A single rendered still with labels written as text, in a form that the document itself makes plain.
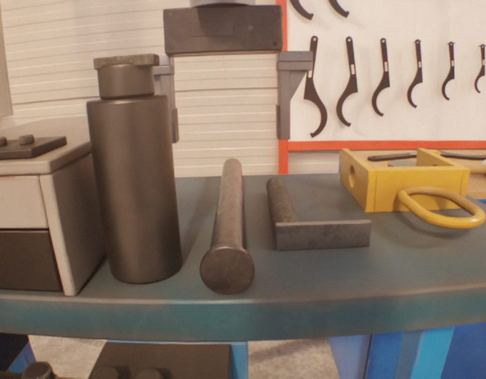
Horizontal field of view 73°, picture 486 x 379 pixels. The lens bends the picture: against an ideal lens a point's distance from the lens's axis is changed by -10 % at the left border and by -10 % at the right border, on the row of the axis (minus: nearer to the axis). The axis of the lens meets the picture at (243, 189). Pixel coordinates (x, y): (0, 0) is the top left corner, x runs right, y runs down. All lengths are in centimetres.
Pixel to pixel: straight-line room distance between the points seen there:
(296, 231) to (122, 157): 20
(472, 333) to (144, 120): 130
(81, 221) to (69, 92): 198
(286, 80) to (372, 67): 176
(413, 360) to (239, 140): 167
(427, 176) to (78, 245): 44
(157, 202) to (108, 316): 11
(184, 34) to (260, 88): 169
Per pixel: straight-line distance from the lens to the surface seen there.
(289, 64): 42
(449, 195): 53
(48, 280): 37
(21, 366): 107
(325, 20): 212
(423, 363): 70
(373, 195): 52
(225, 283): 32
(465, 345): 145
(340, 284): 35
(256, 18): 42
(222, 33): 41
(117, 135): 31
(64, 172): 34
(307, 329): 35
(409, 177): 53
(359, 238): 41
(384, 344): 129
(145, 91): 32
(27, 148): 33
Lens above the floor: 124
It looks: 17 degrees down
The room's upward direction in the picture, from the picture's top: 2 degrees counter-clockwise
